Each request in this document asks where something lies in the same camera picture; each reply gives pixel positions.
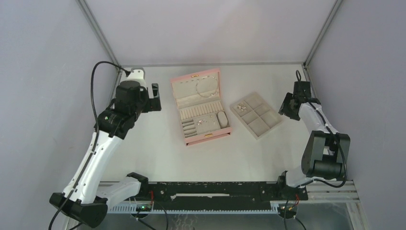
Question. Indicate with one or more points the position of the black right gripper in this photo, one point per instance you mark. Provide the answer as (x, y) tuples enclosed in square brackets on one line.
[(284, 109)]

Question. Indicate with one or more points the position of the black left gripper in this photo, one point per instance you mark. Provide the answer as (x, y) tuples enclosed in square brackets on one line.
[(154, 103)]

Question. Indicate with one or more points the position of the beige divided tray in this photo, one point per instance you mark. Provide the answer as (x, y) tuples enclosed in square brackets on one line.
[(257, 116)]

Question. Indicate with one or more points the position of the pink jewelry box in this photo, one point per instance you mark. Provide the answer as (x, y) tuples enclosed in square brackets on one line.
[(198, 100)]

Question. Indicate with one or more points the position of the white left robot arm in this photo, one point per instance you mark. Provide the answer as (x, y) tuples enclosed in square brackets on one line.
[(82, 199)]

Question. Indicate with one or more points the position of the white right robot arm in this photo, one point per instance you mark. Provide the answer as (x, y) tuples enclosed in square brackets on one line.
[(325, 155)]

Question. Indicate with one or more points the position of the beige oval watch pillow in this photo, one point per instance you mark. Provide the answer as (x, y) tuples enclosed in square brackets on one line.
[(222, 119)]

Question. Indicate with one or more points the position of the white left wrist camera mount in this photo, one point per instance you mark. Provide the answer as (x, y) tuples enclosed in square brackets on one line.
[(137, 74)]

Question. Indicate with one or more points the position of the white slotted cable duct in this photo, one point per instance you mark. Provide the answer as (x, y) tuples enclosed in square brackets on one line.
[(144, 208)]

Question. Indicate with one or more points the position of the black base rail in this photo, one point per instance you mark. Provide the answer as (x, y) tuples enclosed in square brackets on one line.
[(262, 190)]

